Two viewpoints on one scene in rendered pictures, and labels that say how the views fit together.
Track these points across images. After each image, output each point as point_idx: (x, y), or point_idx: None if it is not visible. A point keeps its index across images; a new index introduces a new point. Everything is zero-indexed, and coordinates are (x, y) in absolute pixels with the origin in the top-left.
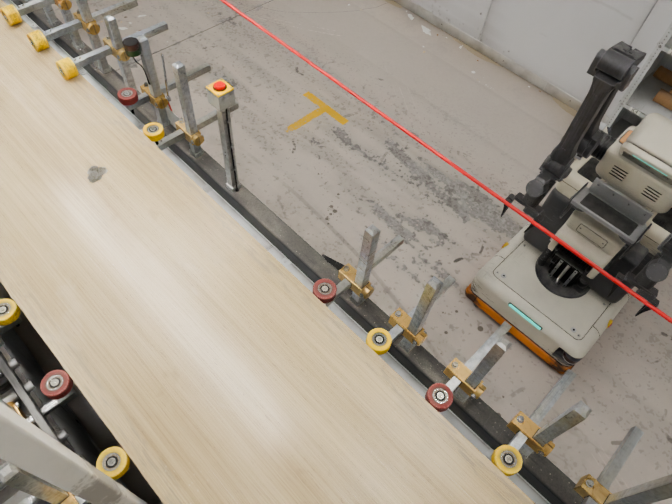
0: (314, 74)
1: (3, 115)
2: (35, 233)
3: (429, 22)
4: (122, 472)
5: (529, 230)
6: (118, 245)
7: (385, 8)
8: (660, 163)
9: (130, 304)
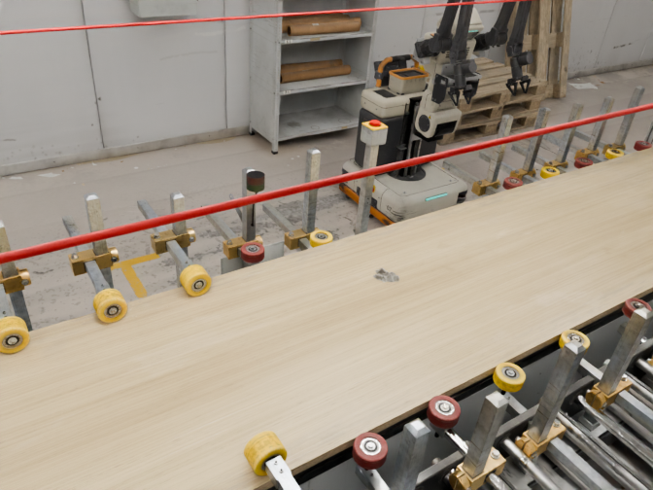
0: (58, 261)
1: (260, 350)
2: (473, 319)
3: (37, 170)
4: None
5: (377, 163)
6: (483, 267)
7: None
8: (474, 25)
9: (548, 264)
